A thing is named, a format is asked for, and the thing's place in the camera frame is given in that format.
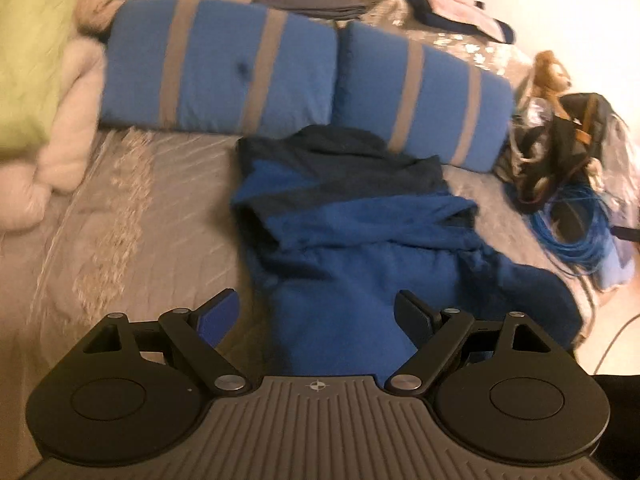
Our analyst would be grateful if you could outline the blue and navy fleece jacket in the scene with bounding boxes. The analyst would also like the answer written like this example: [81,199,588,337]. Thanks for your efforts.
[230,125,583,386]

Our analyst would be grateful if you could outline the pink and navy clothes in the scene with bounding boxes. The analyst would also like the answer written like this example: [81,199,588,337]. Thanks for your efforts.
[397,0,516,44]

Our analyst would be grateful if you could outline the cream fluffy blanket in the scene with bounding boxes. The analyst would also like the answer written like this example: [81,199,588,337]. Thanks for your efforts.
[0,0,151,233]

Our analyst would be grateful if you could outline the light blue cloth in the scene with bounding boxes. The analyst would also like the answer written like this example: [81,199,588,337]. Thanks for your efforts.
[595,240,640,292]

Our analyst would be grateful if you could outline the brown stuffed toy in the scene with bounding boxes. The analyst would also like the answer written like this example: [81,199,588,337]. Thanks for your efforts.
[520,50,576,107]

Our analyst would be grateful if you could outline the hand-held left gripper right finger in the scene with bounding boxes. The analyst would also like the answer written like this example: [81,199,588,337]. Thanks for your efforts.
[385,289,556,396]

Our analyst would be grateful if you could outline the black bag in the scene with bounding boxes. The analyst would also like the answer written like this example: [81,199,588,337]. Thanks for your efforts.
[500,91,621,203]

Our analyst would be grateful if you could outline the grey patterned blanket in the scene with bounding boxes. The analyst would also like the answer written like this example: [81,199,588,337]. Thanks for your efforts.
[345,0,537,92]

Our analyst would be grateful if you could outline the blue coiled cable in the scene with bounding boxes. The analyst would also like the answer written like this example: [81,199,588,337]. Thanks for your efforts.
[505,180,615,279]

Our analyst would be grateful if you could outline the blue grey-striped pillow dark spot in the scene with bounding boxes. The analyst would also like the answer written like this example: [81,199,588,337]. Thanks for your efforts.
[97,0,341,137]

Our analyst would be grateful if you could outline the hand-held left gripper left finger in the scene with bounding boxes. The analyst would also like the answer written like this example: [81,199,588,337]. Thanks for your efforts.
[81,287,248,396]

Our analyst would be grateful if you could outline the green pillow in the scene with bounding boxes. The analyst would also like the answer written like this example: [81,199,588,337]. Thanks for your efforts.
[0,0,85,162]

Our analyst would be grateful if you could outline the grey folded clothes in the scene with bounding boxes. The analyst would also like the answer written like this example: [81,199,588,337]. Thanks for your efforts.
[244,0,370,24]

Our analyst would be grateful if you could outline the clear plastic bag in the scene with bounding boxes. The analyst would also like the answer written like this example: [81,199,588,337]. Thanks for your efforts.
[595,105,640,202]

